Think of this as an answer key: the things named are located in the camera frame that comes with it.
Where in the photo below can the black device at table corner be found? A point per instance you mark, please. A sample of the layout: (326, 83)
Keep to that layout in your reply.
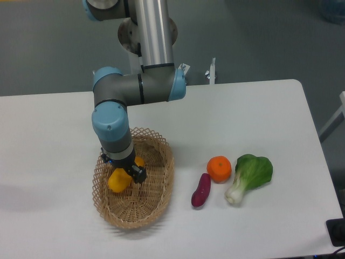
(335, 229)

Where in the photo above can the orange tangerine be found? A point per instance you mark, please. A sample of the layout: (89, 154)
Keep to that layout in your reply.
(219, 168)

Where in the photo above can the purple sweet potato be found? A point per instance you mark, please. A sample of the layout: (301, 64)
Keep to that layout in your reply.
(202, 191)

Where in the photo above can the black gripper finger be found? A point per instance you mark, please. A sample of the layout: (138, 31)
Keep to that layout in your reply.
(138, 173)

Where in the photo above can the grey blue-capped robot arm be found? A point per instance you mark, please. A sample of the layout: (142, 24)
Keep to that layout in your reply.
(113, 91)

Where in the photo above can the white frame at right edge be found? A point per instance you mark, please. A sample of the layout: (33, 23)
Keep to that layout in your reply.
(335, 120)

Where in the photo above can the woven wicker basket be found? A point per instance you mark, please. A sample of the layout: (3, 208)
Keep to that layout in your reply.
(141, 203)

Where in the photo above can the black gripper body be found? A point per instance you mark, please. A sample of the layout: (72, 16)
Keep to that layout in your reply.
(125, 159)

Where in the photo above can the green bok choy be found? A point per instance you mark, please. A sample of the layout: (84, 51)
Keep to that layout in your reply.
(251, 172)

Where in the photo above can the yellow mango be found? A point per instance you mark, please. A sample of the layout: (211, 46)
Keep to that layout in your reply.
(119, 180)

